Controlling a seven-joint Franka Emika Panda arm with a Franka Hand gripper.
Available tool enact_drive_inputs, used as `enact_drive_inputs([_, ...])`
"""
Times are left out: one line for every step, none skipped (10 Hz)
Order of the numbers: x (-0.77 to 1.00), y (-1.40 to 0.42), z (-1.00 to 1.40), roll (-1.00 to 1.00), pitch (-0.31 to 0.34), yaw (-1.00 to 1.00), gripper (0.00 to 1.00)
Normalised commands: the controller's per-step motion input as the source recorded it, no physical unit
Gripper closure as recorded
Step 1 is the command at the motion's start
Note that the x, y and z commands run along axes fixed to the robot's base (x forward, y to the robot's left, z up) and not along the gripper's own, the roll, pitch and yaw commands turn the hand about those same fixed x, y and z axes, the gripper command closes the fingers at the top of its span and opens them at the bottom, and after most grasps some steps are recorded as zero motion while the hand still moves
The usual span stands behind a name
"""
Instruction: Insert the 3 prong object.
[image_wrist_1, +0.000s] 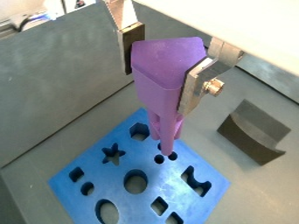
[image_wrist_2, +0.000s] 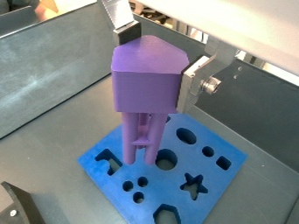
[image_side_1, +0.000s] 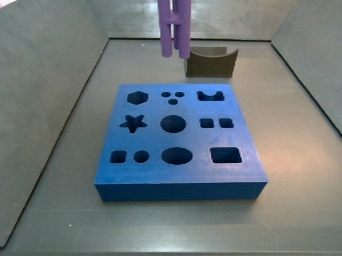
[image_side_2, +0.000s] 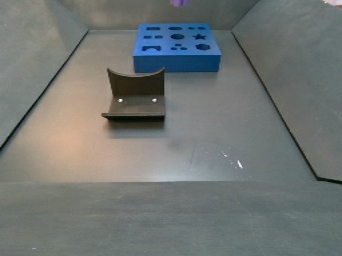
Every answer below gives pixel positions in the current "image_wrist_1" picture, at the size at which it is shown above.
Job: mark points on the blue shape sorter board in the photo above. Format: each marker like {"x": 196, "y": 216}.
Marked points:
{"x": 123, "y": 182}

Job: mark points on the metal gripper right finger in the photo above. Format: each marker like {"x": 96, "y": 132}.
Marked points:
{"x": 200, "y": 79}

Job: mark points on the purple three prong peg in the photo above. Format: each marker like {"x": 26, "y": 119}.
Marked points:
{"x": 159, "y": 62}

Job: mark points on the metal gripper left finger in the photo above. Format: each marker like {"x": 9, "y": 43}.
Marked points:
{"x": 129, "y": 29}

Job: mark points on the grey foam wall panel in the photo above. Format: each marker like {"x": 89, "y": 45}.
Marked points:
{"x": 58, "y": 69}

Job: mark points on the dark grey curved block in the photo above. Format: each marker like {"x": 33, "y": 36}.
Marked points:
{"x": 255, "y": 132}

